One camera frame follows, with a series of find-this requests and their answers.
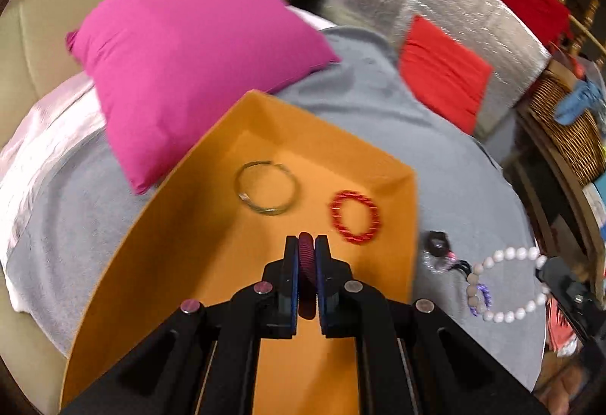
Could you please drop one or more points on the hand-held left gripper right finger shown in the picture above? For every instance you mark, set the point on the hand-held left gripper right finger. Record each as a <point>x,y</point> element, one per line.
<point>322,282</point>

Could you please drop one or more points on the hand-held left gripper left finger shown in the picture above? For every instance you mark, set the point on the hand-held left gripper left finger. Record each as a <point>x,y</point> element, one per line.
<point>292,282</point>

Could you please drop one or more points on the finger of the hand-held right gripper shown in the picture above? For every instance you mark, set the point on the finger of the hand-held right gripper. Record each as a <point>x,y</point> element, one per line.
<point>573,306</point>

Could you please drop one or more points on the orange tray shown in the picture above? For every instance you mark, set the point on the orange tray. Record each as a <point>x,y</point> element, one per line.
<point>213,230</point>

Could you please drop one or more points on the metal bangle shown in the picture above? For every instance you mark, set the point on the metal bangle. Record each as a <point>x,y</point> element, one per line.
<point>243,197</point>

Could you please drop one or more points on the wicker basket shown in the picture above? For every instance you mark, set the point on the wicker basket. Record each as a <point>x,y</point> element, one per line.
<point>568,145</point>

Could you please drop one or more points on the grey blanket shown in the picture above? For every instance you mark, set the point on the grey blanket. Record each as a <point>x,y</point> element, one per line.
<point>378,121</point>

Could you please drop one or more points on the blue cloth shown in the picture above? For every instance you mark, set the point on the blue cloth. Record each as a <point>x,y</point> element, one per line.
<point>575,105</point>

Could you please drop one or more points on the pink pillow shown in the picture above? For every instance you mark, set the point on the pink pillow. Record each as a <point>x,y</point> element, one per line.
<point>189,64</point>

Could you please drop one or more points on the red pillow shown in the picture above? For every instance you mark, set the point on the red pillow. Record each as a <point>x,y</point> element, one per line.
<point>440,69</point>

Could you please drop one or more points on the beige leather sofa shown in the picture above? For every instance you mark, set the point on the beige leather sofa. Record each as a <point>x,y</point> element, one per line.
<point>47,17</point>

